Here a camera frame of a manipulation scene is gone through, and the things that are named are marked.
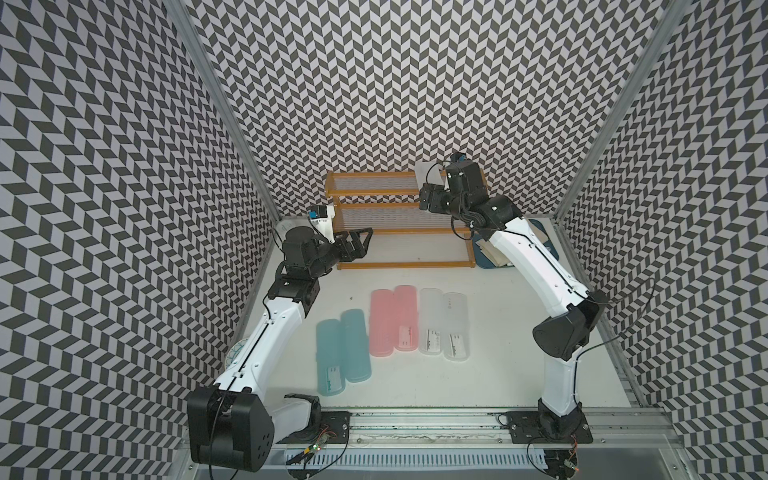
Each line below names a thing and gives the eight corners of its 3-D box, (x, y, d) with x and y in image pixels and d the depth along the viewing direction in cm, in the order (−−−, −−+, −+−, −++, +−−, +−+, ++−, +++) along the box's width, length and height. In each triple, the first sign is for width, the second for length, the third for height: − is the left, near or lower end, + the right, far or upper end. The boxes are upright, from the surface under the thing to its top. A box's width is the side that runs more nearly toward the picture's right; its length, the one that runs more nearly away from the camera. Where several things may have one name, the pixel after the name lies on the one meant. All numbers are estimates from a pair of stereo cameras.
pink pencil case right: (393, 351, 88) (393, 348, 86) (394, 289, 101) (394, 285, 99) (418, 351, 88) (418, 348, 86) (415, 289, 101) (416, 285, 99)
